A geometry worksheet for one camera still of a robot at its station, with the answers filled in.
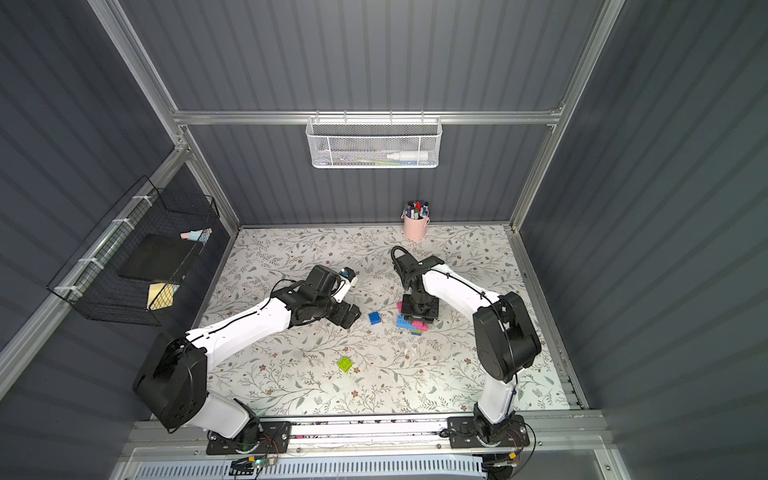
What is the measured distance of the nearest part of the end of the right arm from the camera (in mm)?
667

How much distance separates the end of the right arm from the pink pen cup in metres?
0.30

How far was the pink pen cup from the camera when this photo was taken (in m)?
1.11
